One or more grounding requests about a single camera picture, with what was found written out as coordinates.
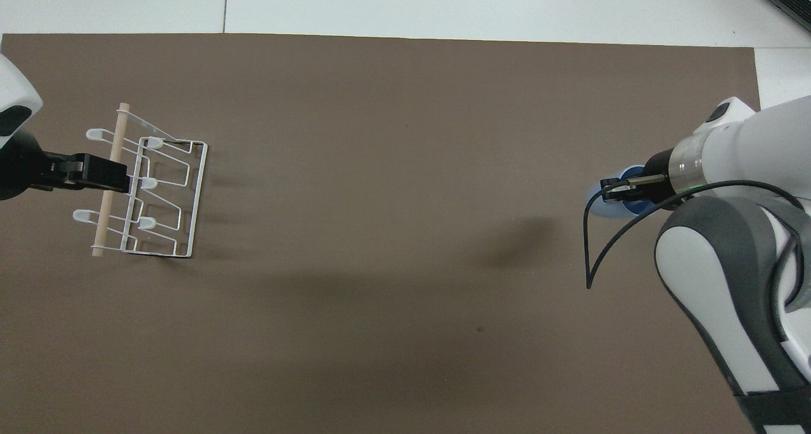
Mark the blue cup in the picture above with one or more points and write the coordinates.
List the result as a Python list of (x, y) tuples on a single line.
[(609, 209)]

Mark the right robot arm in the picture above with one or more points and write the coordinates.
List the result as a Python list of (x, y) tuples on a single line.
[(747, 146)]

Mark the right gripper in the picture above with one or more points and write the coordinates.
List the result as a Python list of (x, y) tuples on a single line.
[(660, 174)]

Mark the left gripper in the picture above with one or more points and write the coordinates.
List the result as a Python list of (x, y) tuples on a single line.
[(22, 168)]

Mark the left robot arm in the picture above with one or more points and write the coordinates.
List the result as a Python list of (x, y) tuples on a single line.
[(14, 85)]

